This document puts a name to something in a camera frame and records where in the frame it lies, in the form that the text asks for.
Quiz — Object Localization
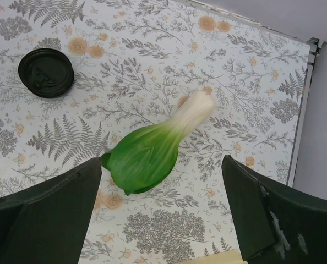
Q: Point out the black coffee lid stack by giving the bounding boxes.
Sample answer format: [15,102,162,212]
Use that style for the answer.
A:
[18,48,75,98]

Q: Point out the floral patterned table mat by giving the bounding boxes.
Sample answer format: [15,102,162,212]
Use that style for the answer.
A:
[0,1,310,263]

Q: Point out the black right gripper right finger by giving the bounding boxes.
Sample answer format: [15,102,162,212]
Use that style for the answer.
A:
[221,155,327,263]

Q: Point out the green white bok choy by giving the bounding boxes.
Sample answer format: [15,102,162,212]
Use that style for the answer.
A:
[101,90,216,195]

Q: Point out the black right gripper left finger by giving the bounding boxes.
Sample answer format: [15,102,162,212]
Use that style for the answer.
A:
[0,157,102,263]

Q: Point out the brown paper bag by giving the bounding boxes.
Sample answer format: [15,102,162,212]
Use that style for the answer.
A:
[186,250,247,264]

